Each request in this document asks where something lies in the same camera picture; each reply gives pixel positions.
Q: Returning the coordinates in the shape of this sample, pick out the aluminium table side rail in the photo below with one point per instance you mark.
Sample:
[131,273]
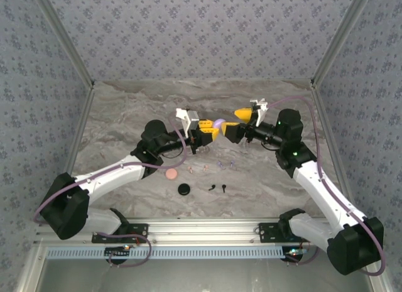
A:
[78,132]
[333,147]

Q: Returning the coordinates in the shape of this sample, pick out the black earbud charging case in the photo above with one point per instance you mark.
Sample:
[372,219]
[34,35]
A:
[184,189]

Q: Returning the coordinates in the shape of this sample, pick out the aluminium frame post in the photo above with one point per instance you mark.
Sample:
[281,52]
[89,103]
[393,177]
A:
[65,37]
[341,37]

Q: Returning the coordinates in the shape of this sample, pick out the small black electronics board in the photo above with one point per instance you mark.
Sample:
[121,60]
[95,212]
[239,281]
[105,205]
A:
[117,251]
[293,253]

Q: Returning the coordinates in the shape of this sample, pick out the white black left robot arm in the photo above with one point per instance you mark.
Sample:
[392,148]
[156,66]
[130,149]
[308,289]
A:
[110,176]

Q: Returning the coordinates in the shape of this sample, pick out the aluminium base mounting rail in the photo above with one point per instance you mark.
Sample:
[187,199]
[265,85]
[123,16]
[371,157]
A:
[201,230]

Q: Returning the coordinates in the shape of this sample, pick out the pink earbud charging case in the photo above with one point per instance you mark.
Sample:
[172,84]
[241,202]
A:
[171,174]

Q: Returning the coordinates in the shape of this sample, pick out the purple earbud charging case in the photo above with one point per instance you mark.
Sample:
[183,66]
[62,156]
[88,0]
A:
[219,122]

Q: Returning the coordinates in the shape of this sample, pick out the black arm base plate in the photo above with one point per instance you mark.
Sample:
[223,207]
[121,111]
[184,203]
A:
[267,232]
[139,230]

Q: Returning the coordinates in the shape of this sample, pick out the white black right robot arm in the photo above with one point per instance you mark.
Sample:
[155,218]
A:
[329,191]

